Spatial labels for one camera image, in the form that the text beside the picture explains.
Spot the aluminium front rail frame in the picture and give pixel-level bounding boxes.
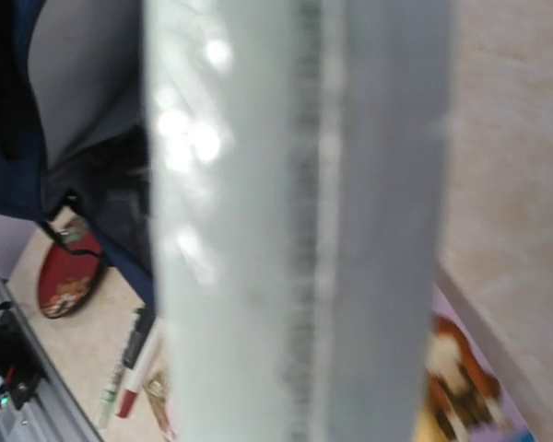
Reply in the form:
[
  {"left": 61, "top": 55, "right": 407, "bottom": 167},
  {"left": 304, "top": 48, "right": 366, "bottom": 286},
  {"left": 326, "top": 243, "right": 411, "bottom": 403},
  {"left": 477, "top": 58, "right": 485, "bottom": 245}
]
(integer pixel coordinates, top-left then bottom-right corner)
[{"left": 0, "top": 278, "right": 102, "bottom": 442}]

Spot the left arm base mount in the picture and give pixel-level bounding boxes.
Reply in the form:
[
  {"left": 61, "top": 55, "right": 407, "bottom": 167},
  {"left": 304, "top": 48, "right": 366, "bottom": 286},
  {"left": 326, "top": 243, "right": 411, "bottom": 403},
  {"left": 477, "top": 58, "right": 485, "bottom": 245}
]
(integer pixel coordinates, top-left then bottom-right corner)
[{"left": 0, "top": 325, "right": 43, "bottom": 411}]

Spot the black blue highlighter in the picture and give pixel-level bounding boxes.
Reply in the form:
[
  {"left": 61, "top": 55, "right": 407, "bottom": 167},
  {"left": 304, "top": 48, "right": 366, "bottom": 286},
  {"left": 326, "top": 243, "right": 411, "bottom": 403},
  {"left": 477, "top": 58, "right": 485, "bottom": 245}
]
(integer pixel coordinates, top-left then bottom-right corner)
[{"left": 122, "top": 306, "right": 156, "bottom": 369}]

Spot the navy blue student backpack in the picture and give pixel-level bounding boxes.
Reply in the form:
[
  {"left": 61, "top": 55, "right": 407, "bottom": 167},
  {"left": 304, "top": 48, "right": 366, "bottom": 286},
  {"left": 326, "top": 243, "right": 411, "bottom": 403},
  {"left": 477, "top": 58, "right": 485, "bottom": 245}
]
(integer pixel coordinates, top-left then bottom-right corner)
[{"left": 0, "top": 1, "right": 156, "bottom": 307}]

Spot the blue white booklet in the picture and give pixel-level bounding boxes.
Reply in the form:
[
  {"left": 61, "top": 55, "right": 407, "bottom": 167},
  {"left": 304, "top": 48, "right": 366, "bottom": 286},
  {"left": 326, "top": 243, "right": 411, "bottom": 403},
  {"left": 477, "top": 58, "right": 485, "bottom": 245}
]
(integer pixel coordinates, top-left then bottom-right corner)
[{"left": 413, "top": 287, "right": 535, "bottom": 442}]

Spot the illustrated taming shrew book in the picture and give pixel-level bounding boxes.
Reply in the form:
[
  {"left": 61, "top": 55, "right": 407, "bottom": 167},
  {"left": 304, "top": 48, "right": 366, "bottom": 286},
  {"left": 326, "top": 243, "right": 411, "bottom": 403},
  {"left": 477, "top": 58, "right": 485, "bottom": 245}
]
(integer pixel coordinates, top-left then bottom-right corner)
[{"left": 143, "top": 367, "right": 178, "bottom": 441}]

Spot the red white marker pen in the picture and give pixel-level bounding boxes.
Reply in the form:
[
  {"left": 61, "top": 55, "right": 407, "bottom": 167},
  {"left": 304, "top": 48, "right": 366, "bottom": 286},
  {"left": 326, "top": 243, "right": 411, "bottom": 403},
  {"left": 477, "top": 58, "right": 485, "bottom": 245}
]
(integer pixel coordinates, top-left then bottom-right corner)
[{"left": 116, "top": 319, "right": 163, "bottom": 419}]

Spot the red floral plate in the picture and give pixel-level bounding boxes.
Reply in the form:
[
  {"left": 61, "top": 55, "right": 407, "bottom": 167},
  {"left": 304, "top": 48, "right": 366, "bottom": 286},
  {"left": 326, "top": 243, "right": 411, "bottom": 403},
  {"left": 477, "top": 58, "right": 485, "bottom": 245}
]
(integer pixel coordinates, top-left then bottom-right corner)
[{"left": 37, "top": 215, "right": 104, "bottom": 320}]

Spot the pale green book with barcode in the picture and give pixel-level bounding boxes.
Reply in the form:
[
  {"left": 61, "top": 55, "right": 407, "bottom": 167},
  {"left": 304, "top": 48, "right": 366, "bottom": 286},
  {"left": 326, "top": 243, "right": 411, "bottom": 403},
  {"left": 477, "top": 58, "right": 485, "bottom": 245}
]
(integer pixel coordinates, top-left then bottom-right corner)
[{"left": 145, "top": 1, "right": 453, "bottom": 441}]

